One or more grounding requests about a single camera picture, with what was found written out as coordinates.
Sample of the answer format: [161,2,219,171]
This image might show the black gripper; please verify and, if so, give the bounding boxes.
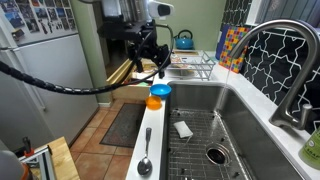
[128,40,172,80]

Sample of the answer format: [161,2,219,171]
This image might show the blue plastic bowl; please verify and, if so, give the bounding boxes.
[149,83,173,100]

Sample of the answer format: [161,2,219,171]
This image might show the orange cup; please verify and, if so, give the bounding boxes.
[145,95,163,111]

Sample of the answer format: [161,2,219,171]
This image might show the red cloth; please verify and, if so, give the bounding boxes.
[123,79,140,86]

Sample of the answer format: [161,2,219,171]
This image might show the open wooden drawer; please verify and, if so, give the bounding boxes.
[106,58,158,102]

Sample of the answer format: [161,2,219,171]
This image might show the wooden cutting board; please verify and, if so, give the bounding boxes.
[173,49,203,57]

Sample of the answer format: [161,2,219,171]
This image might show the teal kettle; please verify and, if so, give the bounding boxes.
[173,29,195,51]

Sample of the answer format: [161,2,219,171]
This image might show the dark floor mat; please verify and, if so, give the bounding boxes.
[99,102,147,149]

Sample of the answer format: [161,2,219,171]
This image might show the white sponge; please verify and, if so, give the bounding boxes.
[172,120,194,139]

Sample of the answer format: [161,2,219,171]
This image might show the blue cutting board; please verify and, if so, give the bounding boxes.
[214,23,231,61]

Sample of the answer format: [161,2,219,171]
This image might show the multicolour checkered cutting board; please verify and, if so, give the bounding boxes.
[218,26,251,74]

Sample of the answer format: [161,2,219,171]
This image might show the metal spoon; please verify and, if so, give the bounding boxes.
[136,127,154,177]

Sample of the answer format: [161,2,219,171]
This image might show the sink drain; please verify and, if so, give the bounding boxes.
[204,143,231,166]

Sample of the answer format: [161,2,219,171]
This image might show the light wooden board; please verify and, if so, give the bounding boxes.
[31,136,81,180]

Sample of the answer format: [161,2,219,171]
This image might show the printed photo collage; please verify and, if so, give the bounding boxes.
[0,0,78,44]

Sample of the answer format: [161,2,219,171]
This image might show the white refrigerator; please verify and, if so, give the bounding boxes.
[0,0,99,153]

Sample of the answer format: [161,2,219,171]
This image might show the stainless steel sink basin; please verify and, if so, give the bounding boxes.
[159,81,304,180]

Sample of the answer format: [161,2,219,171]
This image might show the black magnet clip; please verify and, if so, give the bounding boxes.
[11,29,25,42]

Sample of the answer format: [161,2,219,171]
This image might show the kitchen window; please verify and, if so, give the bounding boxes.
[246,0,320,38]

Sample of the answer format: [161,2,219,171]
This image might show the red black clamp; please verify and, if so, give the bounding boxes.
[21,136,36,158]

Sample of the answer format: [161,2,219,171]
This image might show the brushed steel faucet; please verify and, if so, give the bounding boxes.
[228,18,320,131]

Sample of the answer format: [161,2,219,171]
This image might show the grey orange stand head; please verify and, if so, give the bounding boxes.
[0,149,32,180]

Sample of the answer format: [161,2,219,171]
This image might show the green soap bottle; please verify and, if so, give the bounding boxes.
[298,125,320,171]

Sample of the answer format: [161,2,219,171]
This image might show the black wrist camera block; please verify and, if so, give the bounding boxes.
[98,21,157,42]

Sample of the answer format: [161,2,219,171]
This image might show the wire dish rack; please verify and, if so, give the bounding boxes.
[166,49,217,82]

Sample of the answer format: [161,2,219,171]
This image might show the black cable conduit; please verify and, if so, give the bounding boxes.
[0,19,175,96]

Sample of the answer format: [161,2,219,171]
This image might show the steel wire sink grid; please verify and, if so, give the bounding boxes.
[166,108,254,180]

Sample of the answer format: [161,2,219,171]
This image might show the aluminium profile frame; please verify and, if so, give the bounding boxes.
[18,144,58,180]

